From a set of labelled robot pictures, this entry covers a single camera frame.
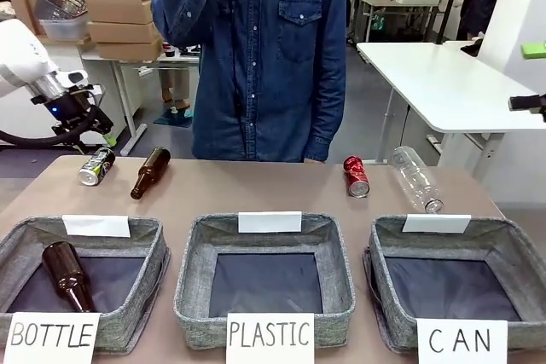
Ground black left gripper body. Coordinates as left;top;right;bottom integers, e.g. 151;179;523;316
32;84;103;129

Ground person's right forearm denim sleeve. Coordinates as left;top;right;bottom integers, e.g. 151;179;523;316
150;0;225;49

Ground person's left forearm denim sleeve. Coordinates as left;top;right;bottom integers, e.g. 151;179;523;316
304;56;348;165

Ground black and green drink can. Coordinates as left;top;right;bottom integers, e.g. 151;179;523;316
78;147;117;187

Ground grey fabric basket can label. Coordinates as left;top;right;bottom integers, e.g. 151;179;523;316
362;214;546;355

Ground grey fabric basket bottle label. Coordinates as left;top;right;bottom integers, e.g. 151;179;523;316
0;215;171;355

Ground grey fabric basket plastic label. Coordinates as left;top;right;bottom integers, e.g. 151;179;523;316
173;211;357;350

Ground crushed red can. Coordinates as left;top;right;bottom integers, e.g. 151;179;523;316
343;155;371;199

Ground white paper label CAN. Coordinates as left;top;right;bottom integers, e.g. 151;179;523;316
415;318;509;364

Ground white desk with metal legs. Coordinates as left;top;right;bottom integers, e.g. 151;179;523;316
79;44;201;157

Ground green block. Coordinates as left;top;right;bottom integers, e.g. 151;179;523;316
520;41;546;60

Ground brown glass bottle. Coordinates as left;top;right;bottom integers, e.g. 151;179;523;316
41;240;97;314
130;147;172;201

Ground blue floor mat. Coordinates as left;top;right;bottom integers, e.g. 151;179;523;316
153;108;195;128

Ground clear plastic storage bin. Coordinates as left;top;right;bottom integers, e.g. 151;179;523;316
38;17;93;42

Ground flat cardboard box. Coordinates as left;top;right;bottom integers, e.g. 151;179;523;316
87;20;162;44
94;38;165;61

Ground large white table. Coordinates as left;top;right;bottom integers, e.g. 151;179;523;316
355;40;546;169

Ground background person's legs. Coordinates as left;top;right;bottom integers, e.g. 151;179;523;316
159;66;192;111

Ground blank white card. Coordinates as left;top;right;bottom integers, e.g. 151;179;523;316
237;211;304;234
401;213;473;234
61;213;131;239

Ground small cardboard box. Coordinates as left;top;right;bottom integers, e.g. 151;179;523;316
9;0;44;38

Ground black perforated panel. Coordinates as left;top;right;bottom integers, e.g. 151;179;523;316
33;0;89;21

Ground clear plastic bottle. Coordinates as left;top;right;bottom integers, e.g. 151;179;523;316
387;145;444;215

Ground grey background workbench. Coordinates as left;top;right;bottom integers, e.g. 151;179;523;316
359;0;441;44

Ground person in denim shirt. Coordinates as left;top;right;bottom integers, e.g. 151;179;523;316
150;0;348;165

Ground white paper label BOTTLE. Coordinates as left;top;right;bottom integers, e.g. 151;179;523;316
1;311;102;364

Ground white paper label PLASTIC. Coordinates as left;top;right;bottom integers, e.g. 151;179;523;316
224;312;316;364

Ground black corrugated cable hose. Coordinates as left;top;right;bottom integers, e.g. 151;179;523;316
0;124;89;155

